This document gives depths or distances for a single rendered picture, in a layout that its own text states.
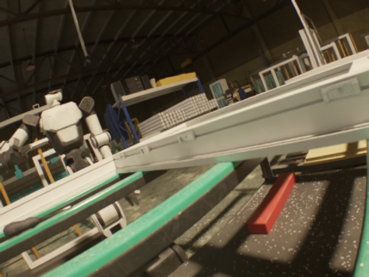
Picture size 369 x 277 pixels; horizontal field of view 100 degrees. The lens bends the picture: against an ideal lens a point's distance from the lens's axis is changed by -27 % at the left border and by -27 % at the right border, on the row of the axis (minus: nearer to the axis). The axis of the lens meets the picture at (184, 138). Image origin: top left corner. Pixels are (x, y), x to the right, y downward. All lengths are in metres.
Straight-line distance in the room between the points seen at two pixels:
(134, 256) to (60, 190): 0.62
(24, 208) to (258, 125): 0.78
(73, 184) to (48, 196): 0.11
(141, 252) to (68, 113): 1.24
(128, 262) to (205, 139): 0.25
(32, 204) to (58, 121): 0.70
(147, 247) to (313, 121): 0.25
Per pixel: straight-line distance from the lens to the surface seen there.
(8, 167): 1.01
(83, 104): 1.51
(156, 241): 0.25
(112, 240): 0.25
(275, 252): 0.54
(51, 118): 1.40
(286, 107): 0.29
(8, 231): 0.58
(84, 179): 0.84
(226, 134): 0.35
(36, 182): 4.38
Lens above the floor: 0.96
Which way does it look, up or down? 5 degrees down
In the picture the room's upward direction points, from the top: 23 degrees counter-clockwise
